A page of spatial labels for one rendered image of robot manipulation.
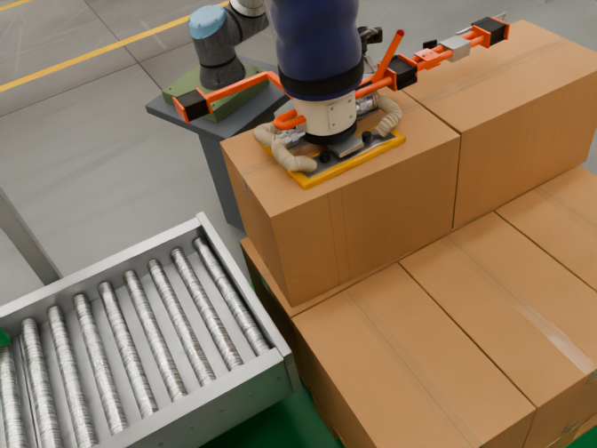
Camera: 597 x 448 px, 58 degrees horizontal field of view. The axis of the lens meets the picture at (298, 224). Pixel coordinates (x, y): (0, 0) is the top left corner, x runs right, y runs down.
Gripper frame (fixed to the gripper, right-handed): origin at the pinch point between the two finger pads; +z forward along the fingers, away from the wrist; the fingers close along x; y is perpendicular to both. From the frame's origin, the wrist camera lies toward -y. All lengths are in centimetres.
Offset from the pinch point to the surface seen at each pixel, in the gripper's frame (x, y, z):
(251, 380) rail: -49, 79, 45
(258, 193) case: -13, 55, 18
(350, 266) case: -46, 36, 30
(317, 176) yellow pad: -10.7, 39.6, 24.6
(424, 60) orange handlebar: 0.7, -6.2, 12.8
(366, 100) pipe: -4.2, 14.3, 12.2
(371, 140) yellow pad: -10.1, 19.6, 21.8
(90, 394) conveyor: -58, 122, 15
